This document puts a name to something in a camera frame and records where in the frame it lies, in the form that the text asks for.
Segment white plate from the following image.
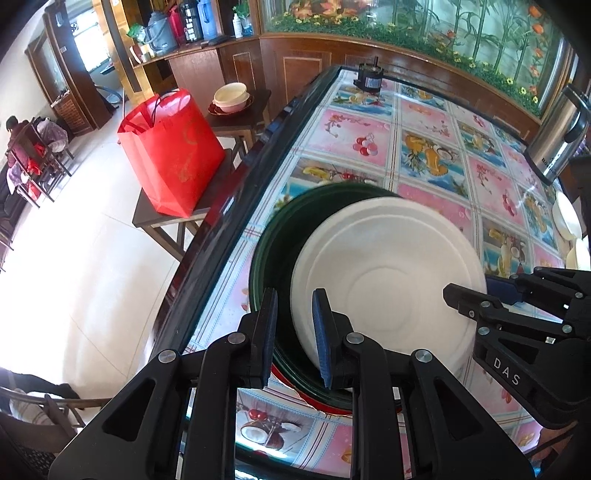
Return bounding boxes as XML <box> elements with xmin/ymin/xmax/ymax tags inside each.
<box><xmin>290</xmin><ymin>198</ymin><xmax>488</xmax><ymax>381</ymax></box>

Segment blue thermos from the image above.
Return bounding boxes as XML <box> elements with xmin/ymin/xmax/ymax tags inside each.
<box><xmin>198</xmin><ymin>0</ymin><xmax>220</xmax><ymax>40</ymax></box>

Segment red paper bag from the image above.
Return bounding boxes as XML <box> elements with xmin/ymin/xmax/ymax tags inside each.
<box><xmin>117</xmin><ymin>89</ymin><xmax>226</xmax><ymax>217</ymax></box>

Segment black thermos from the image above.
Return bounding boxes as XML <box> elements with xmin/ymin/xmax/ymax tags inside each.
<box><xmin>179</xmin><ymin>0</ymin><xmax>201</xmax><ymax>42</ymax></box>

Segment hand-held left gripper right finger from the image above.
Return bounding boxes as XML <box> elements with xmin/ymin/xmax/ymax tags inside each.
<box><xmin>311</xmin><ymin>288</ymin><xmax>539</xmax><ymax>480</ymax></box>

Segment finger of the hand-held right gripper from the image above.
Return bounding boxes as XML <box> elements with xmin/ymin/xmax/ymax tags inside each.
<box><xmin>485</xmin><ymin>266</ymin><xmax>591</xmax><ymax>320</ymax></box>
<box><xmin>442</xmin><ymin>282</ymin><xmax>574</xmax><ymax>357</ymax></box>

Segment cream ribbed plastic bowl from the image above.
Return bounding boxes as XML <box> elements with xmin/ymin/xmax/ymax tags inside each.
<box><xmin>566</xmin><ymin>237</ymin><xmax>591</xmax><ymax>273</ymax></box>

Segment red thermos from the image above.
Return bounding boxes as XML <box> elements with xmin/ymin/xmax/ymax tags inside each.
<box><xmin>167</xmin><ymin>4</ymin><xmax>185</xmax><ymax>44</ymax></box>

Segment dark green bowl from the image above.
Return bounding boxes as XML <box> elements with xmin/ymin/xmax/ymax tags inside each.
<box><xmin>248</xmin><ymin>183</ymin><xmax>407</xmax><ymax>411</ymax></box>

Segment wooden partition with floral glass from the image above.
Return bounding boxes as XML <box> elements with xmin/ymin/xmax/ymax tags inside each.
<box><xmin>217</xmin><ymin>0</ymin><xmax>578</xmax><ymax>127</ymax></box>

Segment wooden display cabinet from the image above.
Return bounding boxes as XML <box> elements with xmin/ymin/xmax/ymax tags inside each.
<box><xmin>102</xmin><ymin>0</ymin><xmax>259</xmax><ymax>100</ymax></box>

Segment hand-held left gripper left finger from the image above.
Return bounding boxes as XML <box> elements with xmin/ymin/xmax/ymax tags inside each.
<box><xmin>48</xmin><ymin>287</ymin><xmax>279</xmax><ymax>480</ymax></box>

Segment red glass plate gold rim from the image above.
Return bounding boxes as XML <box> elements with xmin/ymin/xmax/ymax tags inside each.
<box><xmin>270</xmin><ymin>362</ymin><xmax>356</xmax><ymax>415</ymax></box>

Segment stainless steel kettle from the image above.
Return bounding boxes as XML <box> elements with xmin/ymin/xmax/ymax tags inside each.
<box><xmin>526</xmin><ymin>85</ymin><xmax>591</xmax><ymax>185</ymax></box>

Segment fruit print tablecloth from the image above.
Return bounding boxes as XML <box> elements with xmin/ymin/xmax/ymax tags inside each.
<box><xmin>185</xmin><ymin>67</ymin><xmax>568</xmax><ymax>480</ymax></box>

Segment blue-grey plastic kettle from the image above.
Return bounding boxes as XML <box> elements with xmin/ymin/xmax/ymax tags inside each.
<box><xmin>145</xmin><ymin>11</ymin><xmax>178</xmax><ymax>54</ymax></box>

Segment small white paper bowl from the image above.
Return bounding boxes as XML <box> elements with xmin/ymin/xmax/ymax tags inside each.
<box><xmin>551</xmin><ymin>191</ymin><xmax>581</xmax><ymax>241</ymax></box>

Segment small red plate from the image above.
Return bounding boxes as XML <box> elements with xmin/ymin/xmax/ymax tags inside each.
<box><xmin>207</xmin><ymin>95</ymin><xmax>254</xmax><ymax>116</ymax></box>

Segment wooden stool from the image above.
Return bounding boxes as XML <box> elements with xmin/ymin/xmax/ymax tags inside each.
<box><xmin>203</xmin><ymin>89</ymin><xmax>273</xmax><ymax>160</ymax></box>
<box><xmin>132</xmin><ymin>148</ymin><xmax>236</xmax><ymax>264</ymax></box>

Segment small black motor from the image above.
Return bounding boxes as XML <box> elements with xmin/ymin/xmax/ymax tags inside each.
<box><xmin>353</xmin><ymin>58</ymin><xmax>385</xmax><ymax>95</ymax></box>

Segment stacked bowls on stool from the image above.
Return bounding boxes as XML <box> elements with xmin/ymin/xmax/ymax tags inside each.
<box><xmin>213</xmin><ymin>82</ymin><xmax>250</xmax><ymax>113</ymax></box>

